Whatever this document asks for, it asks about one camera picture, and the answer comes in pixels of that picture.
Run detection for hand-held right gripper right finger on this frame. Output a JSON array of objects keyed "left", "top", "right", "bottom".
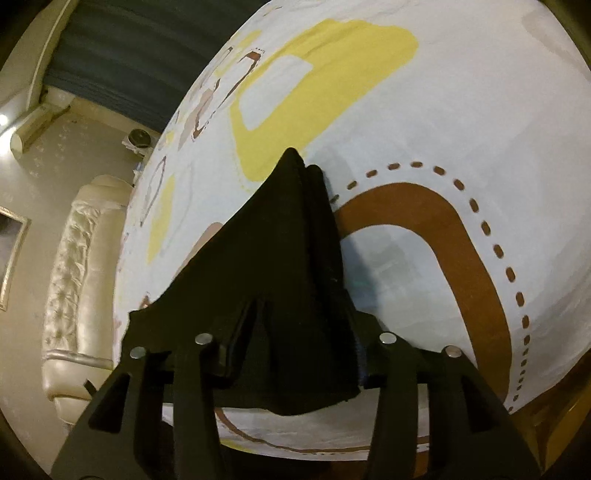
[{"left": 353, "top": 310, "right": 541, "bottom": 480}]

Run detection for white patterned bed sheet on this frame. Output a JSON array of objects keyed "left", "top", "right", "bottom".
[{"left": 113, "top": 0, "right": 591, "bottom": 462}]

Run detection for small round fan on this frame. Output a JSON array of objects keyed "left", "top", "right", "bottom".
[{"left": 122, "top": 129, "right": 153, "bottom": 151}]

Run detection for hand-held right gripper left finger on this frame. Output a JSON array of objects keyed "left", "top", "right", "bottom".
[{"left": 51, "top": 299, "right": 273, "bottom": 480}]

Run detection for black pants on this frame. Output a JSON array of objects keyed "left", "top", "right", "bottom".
[{"left": 127, "top": 148, "right": 362, "bottom": 416}]

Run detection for silver framed wall picture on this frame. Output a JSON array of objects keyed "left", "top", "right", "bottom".
[{"left": 0, "top": 206, "right": 32, "bottom": 311}]

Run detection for cream wall air conditioner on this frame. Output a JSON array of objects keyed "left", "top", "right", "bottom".
[{"left": 10, "top": 102, "right": 70, "bottom": 155}]

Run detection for cream tufted headboard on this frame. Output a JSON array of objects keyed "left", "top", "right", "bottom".
[{"left": 41, "top": 174, "right": 134, "bottom": 428}]

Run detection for dark blue curtain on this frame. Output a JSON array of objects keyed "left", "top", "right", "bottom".
[{"left": 44, "top": 0, "right": 282, "bottom": 134}]

